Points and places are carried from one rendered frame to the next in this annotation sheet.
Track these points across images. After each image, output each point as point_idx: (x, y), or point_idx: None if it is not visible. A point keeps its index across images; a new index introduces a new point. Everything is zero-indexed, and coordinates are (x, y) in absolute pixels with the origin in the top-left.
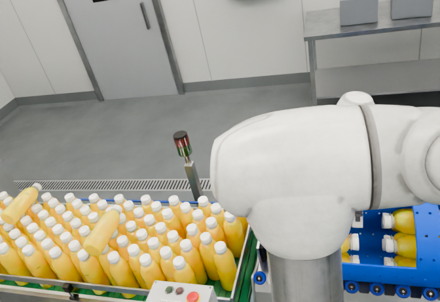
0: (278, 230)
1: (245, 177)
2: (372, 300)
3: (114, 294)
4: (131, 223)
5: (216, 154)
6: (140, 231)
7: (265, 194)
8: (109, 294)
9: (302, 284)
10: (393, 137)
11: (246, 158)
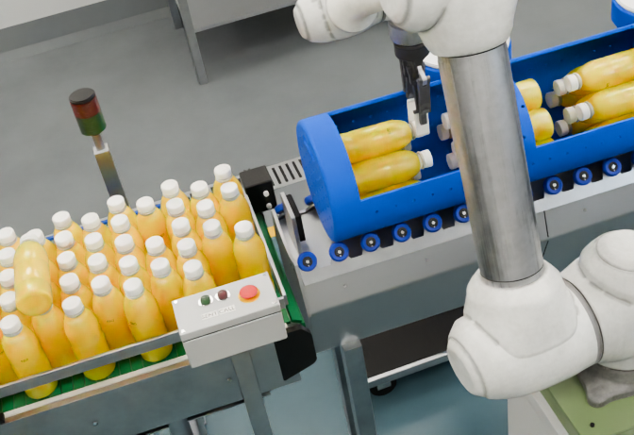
0: (470, 21)
1: None
2: (461, 232)
3: (74, 385)
4: (67, 254)
5: None
6: (93, 259)
7: None
8: (63, 389)
9: (490, 75)
10: None
11: None
